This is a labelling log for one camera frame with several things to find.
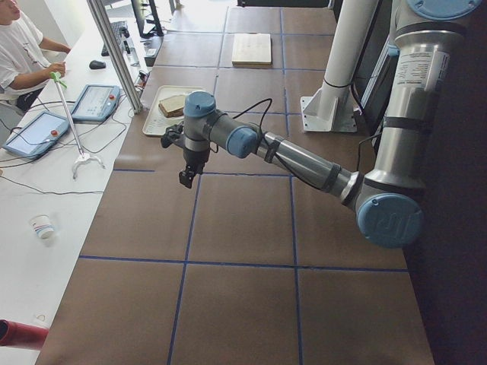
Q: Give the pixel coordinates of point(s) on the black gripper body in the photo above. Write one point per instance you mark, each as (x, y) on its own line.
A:
(194, 157)

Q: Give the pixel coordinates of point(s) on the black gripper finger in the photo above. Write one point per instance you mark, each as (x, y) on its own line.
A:
(186, 177)

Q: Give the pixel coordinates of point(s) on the brown bread slice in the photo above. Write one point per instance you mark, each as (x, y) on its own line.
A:
(172, 106)

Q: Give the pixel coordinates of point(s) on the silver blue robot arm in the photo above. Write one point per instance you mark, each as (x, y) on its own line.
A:
(386, 200)

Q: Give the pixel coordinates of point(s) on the cream bear tray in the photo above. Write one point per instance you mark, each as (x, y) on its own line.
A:
(156, 123)

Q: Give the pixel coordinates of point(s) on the far blue teach pendant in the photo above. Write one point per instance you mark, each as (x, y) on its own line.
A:
(95, 103)

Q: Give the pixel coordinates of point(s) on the blue teach pendant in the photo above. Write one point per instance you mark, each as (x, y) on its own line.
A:
(38, 136)
(95, 103)

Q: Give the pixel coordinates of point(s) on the wooden cutting board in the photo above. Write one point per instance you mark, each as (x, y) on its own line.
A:
(252, 49)

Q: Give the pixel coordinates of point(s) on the black computer mouse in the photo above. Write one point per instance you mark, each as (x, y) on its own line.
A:
(96, 65)

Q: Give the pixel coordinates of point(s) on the computer monitor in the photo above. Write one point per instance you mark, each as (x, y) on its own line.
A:
(146, 16)

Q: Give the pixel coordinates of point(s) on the near blue teach pendant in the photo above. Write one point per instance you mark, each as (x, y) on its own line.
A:
(38, 136)

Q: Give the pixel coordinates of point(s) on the paper cup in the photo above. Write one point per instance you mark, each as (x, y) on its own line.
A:
(42, 226)

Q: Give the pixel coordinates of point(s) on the black keyboard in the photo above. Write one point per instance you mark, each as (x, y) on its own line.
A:
(117, 27)

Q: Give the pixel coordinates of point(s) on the reacher grabber tool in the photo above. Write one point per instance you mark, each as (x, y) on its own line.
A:
(84, 157)

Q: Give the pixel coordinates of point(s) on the seated person white shirt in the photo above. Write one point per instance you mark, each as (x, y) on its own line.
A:
(25, 70)

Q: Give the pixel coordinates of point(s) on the red cylinder object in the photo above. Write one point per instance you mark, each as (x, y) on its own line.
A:
(20, 335)

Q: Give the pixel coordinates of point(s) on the aluminium frame post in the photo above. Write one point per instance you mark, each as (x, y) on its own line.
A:
(102, 21)

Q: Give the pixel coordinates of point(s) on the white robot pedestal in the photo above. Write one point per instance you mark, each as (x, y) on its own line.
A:
(330, 109)

